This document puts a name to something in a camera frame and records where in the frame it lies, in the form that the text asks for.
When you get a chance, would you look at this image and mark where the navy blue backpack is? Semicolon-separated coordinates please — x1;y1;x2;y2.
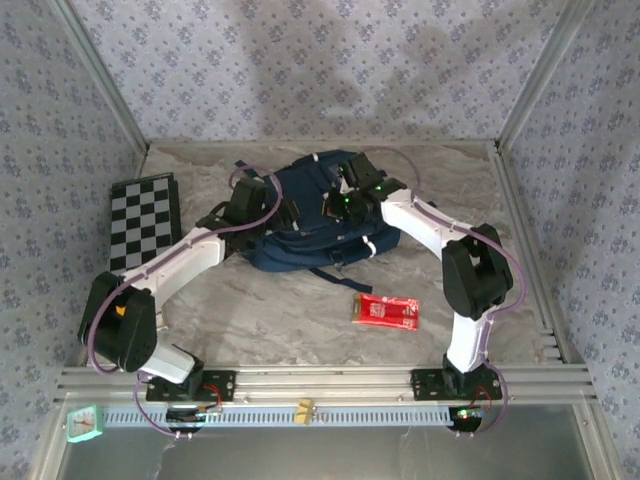
234;149;404;296

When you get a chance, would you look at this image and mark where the red packet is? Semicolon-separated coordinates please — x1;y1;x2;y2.
351;292;421;332

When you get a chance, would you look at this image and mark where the black grey chessboard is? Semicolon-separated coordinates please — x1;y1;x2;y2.
109;172;184;274

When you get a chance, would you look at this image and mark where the tan wooden block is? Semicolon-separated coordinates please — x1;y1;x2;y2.
294;398;316;426

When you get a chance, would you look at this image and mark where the steel sheet panel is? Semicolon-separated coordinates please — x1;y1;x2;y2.
49;404;609;480

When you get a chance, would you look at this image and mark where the mint green alarm clock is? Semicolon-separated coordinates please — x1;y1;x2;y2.
66;404;105;444

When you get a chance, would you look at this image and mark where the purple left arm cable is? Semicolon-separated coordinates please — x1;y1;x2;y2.
87;166;285;440

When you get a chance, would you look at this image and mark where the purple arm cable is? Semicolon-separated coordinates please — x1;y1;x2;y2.
367;146;529;440
87;166;285;440

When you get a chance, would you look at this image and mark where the aluminium side rail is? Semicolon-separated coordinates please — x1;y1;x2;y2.
492;141;576;365

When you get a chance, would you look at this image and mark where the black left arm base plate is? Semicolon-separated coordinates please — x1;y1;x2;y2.
145;369;237;403

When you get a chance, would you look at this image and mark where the aluminium front rail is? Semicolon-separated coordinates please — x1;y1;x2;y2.
53;364;599;406

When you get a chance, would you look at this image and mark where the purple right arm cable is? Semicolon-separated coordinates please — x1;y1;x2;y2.
367;146;529;440

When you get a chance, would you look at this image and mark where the grey slotted cable duct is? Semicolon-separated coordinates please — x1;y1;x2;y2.
102;405;454;428

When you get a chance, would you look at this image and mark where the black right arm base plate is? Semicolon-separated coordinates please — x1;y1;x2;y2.
410;368;503;401

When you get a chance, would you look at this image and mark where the aluminium corner post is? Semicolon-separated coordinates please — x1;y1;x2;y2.
497;0;596;154
49;0;151;154

